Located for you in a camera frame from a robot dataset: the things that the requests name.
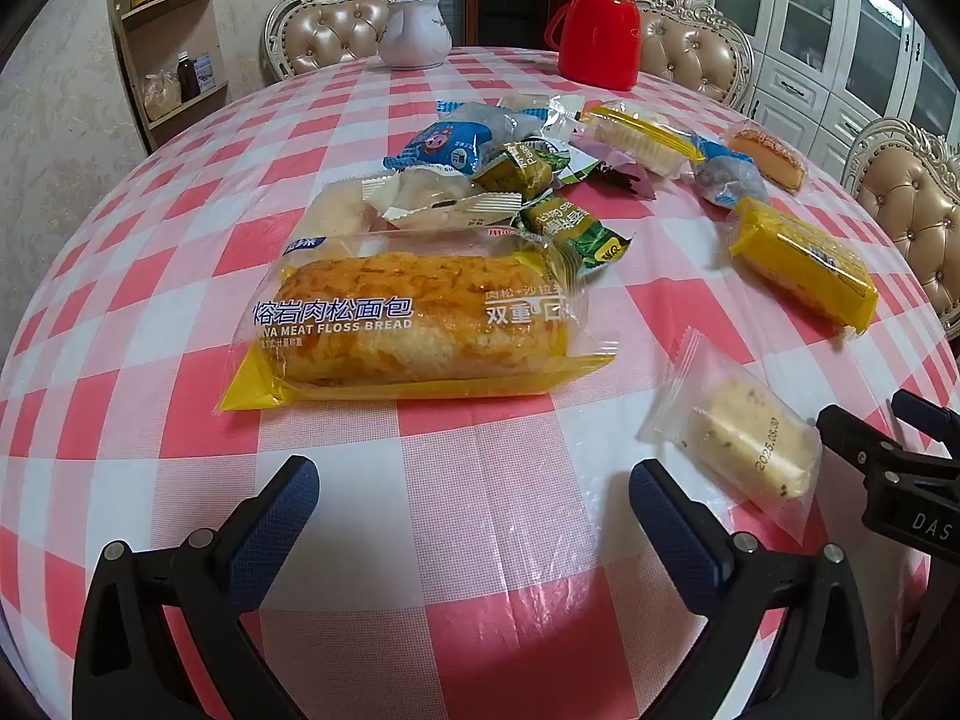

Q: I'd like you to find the white green snack packet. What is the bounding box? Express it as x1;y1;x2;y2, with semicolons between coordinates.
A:
540;97;605;185

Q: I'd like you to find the pink checkered tablecloth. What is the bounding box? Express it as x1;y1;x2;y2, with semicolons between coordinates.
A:
0;45;960;720

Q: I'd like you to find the large meat floss bread packet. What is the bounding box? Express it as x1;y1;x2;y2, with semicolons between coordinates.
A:
219;231;620;413

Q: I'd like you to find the white teapot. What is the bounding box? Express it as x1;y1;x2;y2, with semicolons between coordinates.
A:
376;0;452;71

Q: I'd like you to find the round bread clear packet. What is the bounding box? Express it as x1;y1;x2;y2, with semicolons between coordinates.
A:
721;124;811;194

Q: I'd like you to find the clear packet pale cake slice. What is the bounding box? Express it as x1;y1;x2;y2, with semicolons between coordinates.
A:
637;330;824;522

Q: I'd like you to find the yellow-edged cake packet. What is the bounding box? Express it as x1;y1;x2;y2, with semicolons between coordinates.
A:
581;101;706;181

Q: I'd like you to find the pink snack packet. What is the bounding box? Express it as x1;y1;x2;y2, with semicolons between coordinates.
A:
592;150;661;200

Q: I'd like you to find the blue grey snack packet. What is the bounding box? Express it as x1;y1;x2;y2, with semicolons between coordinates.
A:
686;136;773;209

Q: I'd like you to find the clear packet pale bread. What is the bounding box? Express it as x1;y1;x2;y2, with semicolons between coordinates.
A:
304;180;391;241

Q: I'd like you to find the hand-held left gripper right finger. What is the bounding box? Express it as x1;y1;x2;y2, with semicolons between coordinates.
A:
628;457;875;720

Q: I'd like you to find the cream white snack packet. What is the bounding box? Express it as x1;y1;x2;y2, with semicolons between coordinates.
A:
365;169;526;233

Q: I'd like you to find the blue cartoon snack packet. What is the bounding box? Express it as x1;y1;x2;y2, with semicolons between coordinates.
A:
384;101;552;175

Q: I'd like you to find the clear bag of grains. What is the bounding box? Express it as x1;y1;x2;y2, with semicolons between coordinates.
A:
144;73;182;121

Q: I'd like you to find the red thermos jug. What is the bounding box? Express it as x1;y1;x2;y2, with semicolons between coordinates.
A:
544;0;640;89

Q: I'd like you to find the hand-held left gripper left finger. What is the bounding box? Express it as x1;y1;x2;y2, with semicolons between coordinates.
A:
71;456;331;720

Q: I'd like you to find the white glass-door cabinet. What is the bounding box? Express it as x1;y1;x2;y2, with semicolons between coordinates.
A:
581;0;960;188

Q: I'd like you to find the wooden corner shelf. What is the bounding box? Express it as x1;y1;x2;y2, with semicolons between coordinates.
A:
112;0;230;155

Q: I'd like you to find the solid yellow cake packet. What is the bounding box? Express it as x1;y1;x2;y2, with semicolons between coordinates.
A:
727;196;880;337

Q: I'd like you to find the tufted beige chair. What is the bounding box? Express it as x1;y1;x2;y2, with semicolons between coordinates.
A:
636;0;755;112
841;118;960;331
262;0;395;82

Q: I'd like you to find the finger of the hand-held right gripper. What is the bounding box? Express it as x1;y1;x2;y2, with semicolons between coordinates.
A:
891;388;960;458
816;403;905;482

